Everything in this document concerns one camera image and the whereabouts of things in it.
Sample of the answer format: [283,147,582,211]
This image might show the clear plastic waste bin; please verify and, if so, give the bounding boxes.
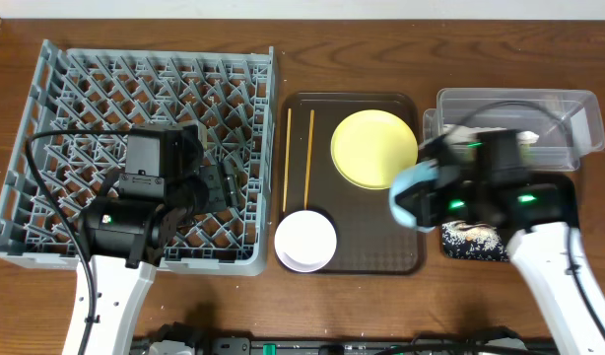
[423,88,605,172]

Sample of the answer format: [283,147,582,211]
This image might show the left black cable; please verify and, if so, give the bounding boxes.
[25,128,136,355]

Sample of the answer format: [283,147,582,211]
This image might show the yellow plate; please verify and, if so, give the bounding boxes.
[330,109,419,190]

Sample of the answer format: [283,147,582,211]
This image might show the black waste tray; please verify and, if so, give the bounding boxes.
[441,173,579,262]

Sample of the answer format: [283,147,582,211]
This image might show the wooden chopstick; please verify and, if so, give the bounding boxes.
[282,108,292,214]
[303,109,315,210]

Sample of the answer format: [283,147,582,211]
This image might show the dark brown serving tray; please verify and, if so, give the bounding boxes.
[279,93,427,276]

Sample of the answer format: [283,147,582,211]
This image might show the pink plate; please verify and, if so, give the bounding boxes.
[274,210,337,273]

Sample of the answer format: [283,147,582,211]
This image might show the grey plastic dish rack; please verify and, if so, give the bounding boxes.
[0,42,277,276]

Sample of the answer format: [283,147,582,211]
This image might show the rice and food scraps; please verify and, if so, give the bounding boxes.
[441,221,508,262]

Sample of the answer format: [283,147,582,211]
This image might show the white tissue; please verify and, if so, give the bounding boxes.
[442,124,539,145]

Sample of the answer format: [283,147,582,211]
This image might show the light blue bowl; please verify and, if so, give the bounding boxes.
[388,160,464,233]

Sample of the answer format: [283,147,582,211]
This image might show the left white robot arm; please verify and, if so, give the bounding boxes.
[63,121,240,354]

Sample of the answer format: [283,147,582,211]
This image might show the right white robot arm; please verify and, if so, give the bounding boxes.
[389,130,605,354]

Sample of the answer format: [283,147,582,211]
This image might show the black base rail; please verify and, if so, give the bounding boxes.
[128,322,559,355]

